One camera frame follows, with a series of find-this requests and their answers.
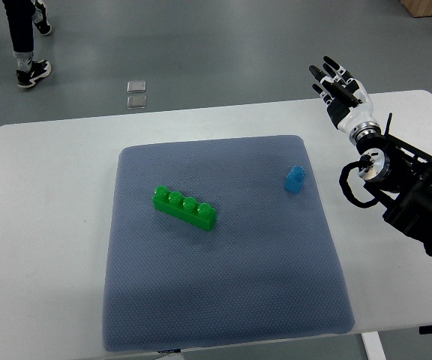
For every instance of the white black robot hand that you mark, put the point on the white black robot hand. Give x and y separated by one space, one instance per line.
347 102

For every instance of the blue toy block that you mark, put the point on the blue toy block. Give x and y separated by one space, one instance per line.
295 179

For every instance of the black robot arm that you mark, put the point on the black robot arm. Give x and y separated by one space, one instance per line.
395 174

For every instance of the green four-stud toy block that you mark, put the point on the green four-stud toy block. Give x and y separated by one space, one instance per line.
185 208

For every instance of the wooden box corner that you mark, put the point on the wooden box corner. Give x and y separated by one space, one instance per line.
418 8

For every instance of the blue-grey textured mat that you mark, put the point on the blue-grey textured mat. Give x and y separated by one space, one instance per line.
267 270

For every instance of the upper metal floor plate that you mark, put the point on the upper metal floor plate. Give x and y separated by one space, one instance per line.
136 86

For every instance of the metal floor plate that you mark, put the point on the metal floor plate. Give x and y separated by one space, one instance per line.
136 86
136 102

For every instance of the lower metal floor plate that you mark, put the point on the lower metal floor plate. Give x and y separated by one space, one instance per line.
136 102

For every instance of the white table leg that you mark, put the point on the white table leg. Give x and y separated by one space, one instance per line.
373 346

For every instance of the person legs black sneakers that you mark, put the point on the person legs black sneakers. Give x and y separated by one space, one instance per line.
22 17

